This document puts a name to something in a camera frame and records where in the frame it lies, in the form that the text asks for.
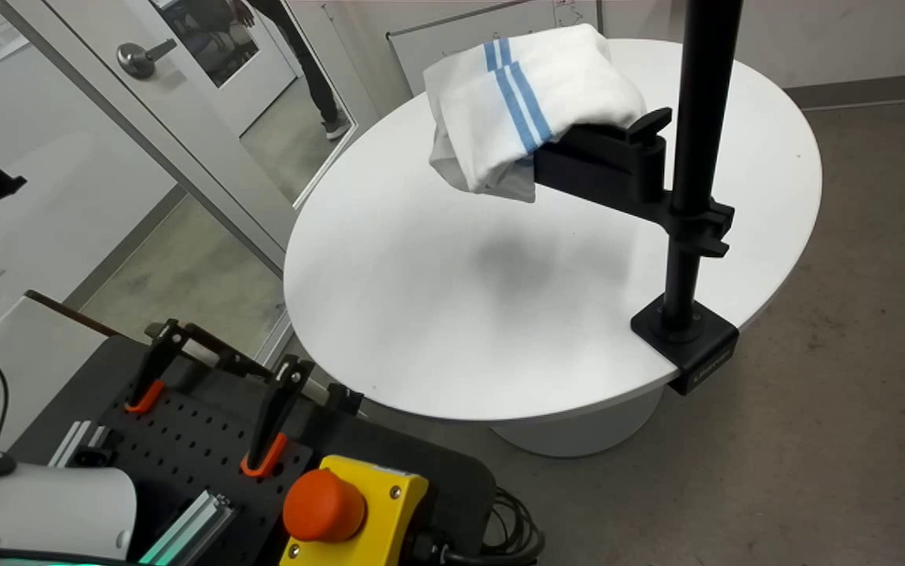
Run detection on silver door handle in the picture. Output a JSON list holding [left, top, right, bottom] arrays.
[[113, 38, 178, 81]]

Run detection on black pole stand with clamp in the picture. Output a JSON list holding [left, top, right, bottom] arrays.
[[627, 0, 747, 398]]

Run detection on person legs in dark trousers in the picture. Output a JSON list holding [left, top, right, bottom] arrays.
[[244, 0, 356, 144]]

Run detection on yellow emergency stop red button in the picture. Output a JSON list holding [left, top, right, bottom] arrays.
[[275, 453, 434, 566]]

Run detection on brown wooden strip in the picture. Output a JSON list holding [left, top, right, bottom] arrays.
[[23, 288, 178, 356]]

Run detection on long aluminium extrusion bar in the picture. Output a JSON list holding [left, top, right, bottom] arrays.
[[140, 489, 237, 566]]

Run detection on short aluminium extrusion bar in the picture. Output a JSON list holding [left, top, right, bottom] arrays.
[[45, 419, 124, 471]]

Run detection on black perforated mounting board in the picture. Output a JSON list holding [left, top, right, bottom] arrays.
[[6, 332, 498, 566]]

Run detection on black cable bundle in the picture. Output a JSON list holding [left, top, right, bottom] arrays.
[[408, 489, 547, 566]]

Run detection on black clamp with orange handle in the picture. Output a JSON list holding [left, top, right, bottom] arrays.
[[119, 317, 268, 419], [237, 356, 363, 483]]

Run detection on white towel with blue stripes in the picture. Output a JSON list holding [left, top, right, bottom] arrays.
[[421, 23, 651, 206]]

